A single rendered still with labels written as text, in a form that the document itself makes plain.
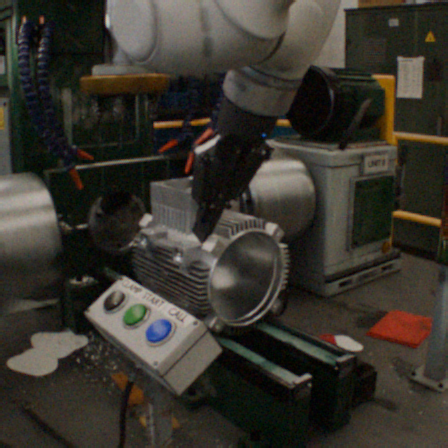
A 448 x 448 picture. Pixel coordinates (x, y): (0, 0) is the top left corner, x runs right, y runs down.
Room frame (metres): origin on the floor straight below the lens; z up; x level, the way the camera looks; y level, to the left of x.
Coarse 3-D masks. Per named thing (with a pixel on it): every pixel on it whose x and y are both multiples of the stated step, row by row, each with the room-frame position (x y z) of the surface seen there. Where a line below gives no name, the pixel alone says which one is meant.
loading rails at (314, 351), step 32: (224, 352) 0.73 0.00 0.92; (256, 352) 0.82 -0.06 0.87; (288, 352) 0.76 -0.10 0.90; (320, 352) 0.73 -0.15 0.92; (352, 352) 0.71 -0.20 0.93; (192, 384) 0.80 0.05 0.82; (224, 384) 0.73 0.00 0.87; (256, 384) 0.67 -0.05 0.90; (288, 384) 0.62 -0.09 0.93; (320, 384) 0.71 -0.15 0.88; (352, 384) 0.70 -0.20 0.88; (224, 416) 0.73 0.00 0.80; (256, 416) 0.67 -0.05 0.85; (288, 416) 0.62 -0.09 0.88; (320, 416) 0.70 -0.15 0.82
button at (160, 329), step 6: (162, 318) 0.52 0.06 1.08; (150, 324) 0.51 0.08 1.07; (156, 324) 0.51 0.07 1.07; (162, 324) 0.51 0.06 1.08; (168, 324) 0.50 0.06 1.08; (150, 330) 0.50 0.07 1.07; (156, 330) 0.50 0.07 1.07; (162, 330) 0.50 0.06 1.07; (168, 330) 0.50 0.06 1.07; (150, 336) 0.50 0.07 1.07; (156, 336) 0.49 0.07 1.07; (162, 336) 0.49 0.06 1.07; (156, 342) 0.49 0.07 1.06
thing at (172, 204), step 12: (168, 180) 0.94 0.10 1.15; (180, 180) 0.96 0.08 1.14; (156, 192) 0.91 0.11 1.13; (168, 192) 0.88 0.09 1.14; (180, 192) 0.85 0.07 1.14; (156, 204) 0.90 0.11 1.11; (168, 204) 0.88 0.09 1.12; (180, 204) 0.85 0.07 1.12; (192, 204) 0.83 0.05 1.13; (156, 216) 0.90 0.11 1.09; (168, 216) 0.88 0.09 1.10; (180, 216) 0.85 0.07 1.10; (192, 216) 0.83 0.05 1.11; (180, 228) 0.85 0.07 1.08
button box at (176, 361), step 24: (120, 288) 0.61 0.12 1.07; (144, 288) 0.59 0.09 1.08; (96, 312) 0.58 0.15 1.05; (120, 312) 0.56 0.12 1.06; (168, 312) 0.53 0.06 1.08; (120, 336) 0.53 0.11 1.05; (144, 336) 0.51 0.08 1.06; (168, 336) 0.49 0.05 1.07; (192, 336) 0.49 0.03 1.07; (144, 360) 0.48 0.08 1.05; (168, 360) 0.47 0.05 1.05; (192, 360) 0.49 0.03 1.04; (168, 384) 0.47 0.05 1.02
